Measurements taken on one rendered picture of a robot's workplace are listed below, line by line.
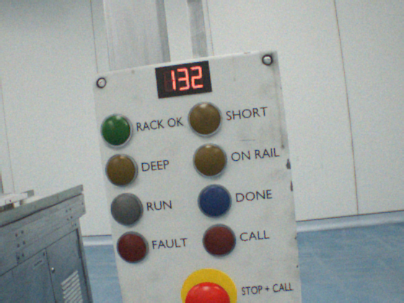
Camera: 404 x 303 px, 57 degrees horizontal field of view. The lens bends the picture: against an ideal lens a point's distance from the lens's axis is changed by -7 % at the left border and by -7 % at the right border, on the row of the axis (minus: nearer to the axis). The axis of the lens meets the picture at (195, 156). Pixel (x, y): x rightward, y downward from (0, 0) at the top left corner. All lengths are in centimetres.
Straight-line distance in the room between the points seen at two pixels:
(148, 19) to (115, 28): 4
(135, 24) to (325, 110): 338
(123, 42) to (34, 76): 404
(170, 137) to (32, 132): 412
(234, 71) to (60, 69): 400
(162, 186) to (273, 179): 10
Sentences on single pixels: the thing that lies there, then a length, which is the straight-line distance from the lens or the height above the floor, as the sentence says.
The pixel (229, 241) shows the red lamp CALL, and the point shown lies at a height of 90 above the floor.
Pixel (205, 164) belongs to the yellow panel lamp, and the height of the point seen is 97.
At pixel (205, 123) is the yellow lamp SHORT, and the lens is 34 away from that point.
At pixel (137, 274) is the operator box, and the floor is 88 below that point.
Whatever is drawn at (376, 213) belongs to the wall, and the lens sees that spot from 393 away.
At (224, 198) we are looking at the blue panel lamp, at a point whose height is 94.
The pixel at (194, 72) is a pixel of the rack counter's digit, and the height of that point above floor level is 105.
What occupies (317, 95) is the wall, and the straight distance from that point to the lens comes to 375.
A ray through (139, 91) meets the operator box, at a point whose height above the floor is 104.
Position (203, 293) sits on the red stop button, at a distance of 35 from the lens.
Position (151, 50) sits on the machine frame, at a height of 109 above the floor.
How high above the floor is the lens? 100
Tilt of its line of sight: 3 degrees down
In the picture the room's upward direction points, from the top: 7 degrees counter-clockwise
